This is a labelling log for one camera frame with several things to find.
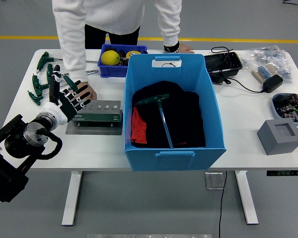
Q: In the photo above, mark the small blue parts bin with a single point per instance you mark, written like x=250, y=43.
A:
x=109, y=70

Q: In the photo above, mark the electronic circuit boards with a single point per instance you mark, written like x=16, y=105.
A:
x=288, y=106

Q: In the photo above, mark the black cloth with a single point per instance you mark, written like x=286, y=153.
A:
x=183, y=119

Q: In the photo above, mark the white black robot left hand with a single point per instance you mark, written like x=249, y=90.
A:
x=64, y=109

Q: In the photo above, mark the black plastic tray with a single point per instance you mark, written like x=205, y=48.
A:
x=221, y=62

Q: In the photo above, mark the yellow floor tape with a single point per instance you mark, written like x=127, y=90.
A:
x=213, y=39

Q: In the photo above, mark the person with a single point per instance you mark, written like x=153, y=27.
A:
x=109, y=15

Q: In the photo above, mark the white table leg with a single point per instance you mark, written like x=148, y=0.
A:
x=245, y=198
x=72, y=198

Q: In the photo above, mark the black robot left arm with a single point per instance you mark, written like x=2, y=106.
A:
x=5, y=148

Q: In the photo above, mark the black wristband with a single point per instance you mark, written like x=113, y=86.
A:
x=171, y=48

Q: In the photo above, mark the black table control panel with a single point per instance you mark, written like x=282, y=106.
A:
x=285, y=173

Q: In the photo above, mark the large blue plastic box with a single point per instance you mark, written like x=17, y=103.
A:
x=173, y=163

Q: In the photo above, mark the grey metal base plate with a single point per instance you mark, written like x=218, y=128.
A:
x=94, y=130

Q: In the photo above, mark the grey cube block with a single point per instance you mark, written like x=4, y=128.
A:
x=275, y=143

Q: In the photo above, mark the person's right hand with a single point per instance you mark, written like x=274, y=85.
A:
x=93, y=94

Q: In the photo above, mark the dark brown cylinder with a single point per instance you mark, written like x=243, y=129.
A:
x=121, y=54

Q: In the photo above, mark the green metal hex key holder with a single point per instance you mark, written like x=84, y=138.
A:
x=101, y=117

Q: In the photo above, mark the yellow lemon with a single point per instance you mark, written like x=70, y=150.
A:
x=110, y=58

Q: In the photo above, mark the person's left forearm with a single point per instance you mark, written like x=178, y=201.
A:
x=169, y=32

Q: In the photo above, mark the black power adapter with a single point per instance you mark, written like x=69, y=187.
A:
x=273, y=83

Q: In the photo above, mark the tan resistor strip bundle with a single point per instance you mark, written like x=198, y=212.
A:
x=263, y=72

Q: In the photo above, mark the person's right forearm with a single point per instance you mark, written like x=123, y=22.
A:
x=73, y=62

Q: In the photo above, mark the metal floor plate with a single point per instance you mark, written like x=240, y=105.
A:
x=213, y=181

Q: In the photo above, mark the clear bags of blue parts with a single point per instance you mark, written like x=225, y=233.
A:
x=268, y=55

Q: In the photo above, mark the person's left hand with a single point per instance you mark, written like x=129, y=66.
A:
x=185, y=49

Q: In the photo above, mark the red cloth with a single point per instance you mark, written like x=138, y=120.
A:
x=139, y=129

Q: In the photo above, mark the yellow tape measure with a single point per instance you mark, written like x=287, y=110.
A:
x=132, y=54

